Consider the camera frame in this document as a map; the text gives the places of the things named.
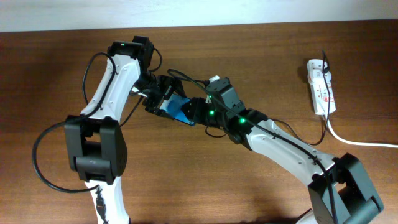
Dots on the white power strip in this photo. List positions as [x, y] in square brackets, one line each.
[320, 86]

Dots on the blue Samsung Galaxy smartphone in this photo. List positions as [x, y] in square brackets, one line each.
[173, 106]

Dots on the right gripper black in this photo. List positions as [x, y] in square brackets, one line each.
[195, 109]

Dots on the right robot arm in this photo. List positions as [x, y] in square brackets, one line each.
[339, 187]

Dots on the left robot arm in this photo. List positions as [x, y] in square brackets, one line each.
[96, 147]

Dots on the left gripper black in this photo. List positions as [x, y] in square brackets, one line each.
[170, 84]

